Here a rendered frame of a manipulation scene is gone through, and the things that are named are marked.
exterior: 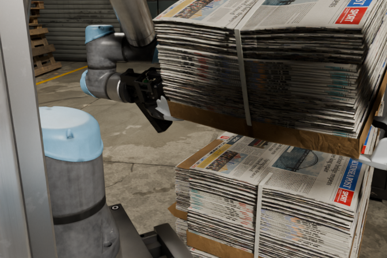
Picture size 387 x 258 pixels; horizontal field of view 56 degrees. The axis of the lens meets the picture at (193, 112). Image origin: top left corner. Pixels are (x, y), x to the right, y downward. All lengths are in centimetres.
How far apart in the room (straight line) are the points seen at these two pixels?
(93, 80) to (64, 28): 781
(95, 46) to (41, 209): 72
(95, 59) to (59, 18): 788
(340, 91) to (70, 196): 42
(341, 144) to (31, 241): 49
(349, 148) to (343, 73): 14
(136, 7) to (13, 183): 61
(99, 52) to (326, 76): 59
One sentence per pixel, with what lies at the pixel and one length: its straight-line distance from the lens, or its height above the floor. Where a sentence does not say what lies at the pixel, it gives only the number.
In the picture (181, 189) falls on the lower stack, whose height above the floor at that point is 51.
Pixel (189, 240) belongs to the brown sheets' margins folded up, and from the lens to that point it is 99.
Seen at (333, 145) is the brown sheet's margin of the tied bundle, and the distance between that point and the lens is 64.
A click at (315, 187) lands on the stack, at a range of 83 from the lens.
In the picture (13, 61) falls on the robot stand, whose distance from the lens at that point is 24.
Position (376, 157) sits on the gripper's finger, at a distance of 65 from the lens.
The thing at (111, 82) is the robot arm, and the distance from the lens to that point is 94.
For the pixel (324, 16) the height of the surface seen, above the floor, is 119.
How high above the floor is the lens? 120
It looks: 16 degrees down
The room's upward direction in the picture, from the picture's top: straight up
